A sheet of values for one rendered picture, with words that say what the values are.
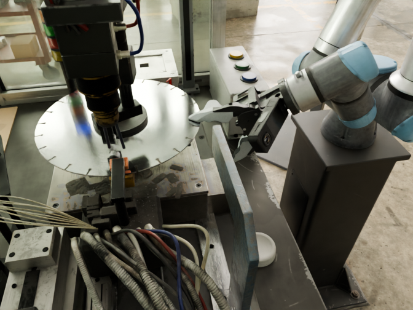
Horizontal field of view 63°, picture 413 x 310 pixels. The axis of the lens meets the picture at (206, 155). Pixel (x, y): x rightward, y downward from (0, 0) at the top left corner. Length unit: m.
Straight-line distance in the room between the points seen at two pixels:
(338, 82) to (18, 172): 0.78
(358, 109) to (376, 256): 1.12
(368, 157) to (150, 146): 0.61
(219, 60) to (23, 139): 0.61
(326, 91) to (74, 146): 0.48
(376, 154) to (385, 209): 0.97
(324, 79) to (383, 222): 1.34
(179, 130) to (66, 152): 0.21
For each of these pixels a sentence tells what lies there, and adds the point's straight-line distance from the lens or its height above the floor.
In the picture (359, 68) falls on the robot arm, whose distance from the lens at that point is 0.66.
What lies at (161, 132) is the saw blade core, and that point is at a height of 0.95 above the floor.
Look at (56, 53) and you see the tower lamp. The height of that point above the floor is 0.99.
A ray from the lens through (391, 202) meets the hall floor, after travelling 2.03.
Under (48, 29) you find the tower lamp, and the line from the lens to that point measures 0.92.
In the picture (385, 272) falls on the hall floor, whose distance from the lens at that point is 1.74.
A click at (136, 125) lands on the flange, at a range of 0.68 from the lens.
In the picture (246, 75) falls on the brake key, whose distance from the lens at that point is 0.95.
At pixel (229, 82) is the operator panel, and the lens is 0.94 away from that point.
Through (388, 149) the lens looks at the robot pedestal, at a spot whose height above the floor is 0.75.
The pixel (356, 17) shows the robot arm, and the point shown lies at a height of 1.11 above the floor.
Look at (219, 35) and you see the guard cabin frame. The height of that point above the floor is 0.93.
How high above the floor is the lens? 1.36
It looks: 42 degrees down
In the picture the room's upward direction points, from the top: straight up
